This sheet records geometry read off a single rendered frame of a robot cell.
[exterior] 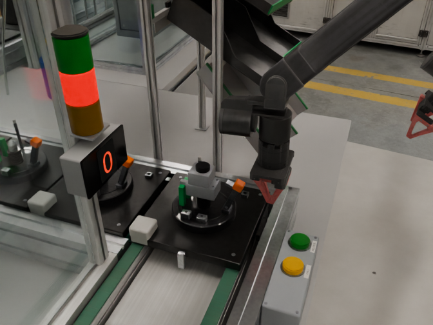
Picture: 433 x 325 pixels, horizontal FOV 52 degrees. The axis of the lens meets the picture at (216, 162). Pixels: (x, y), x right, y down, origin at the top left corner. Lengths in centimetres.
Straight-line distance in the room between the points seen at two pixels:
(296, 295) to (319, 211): 38
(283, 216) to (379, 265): 25
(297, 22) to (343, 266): 422
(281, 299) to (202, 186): 27
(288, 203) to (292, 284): 23
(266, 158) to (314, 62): 19
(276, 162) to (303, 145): 63
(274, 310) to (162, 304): 21
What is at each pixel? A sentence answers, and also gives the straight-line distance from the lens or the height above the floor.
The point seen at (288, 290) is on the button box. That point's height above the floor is 96.
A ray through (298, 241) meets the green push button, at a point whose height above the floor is 97.
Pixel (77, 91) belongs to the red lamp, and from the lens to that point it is 67.
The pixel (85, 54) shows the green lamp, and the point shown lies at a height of 139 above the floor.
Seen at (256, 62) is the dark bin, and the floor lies 121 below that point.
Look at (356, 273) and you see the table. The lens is 105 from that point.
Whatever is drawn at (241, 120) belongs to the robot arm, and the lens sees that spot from 78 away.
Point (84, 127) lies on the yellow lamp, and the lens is 70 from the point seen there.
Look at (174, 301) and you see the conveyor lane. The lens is 89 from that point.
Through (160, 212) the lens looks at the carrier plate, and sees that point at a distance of 99.
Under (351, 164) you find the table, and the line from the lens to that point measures 139.
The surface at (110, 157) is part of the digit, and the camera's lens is 75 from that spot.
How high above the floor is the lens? 161
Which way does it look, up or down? 34 degrees down
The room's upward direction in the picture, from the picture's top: straight up
